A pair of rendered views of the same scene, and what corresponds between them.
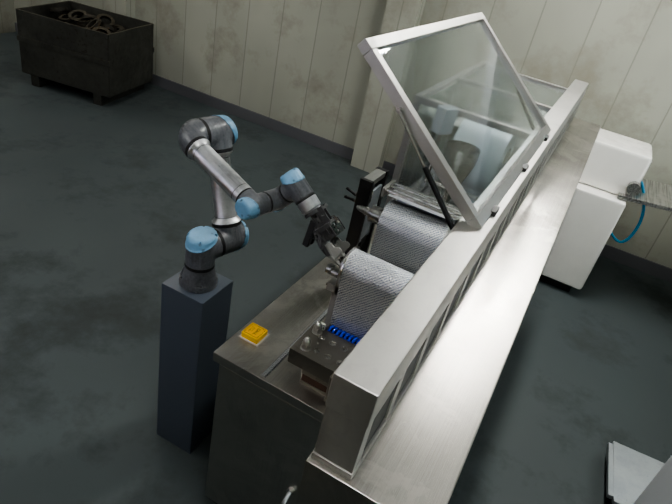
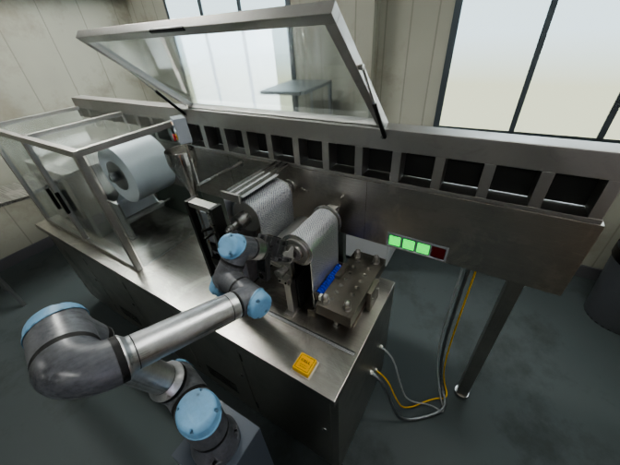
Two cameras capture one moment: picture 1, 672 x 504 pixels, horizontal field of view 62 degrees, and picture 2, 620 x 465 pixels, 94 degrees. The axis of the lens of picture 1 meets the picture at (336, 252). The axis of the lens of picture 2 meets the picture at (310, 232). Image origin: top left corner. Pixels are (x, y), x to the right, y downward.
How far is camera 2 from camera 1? 161 cm
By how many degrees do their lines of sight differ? 63
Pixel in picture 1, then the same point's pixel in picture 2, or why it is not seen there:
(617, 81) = (36, 104)
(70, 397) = not seen: outside the picture
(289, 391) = (365, 334)
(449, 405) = not seen: hidden behind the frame
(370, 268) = (315, 231)
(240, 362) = (342, 375)
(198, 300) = (253, 434)
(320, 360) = (358, 298)
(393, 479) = not seen: hidden behind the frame
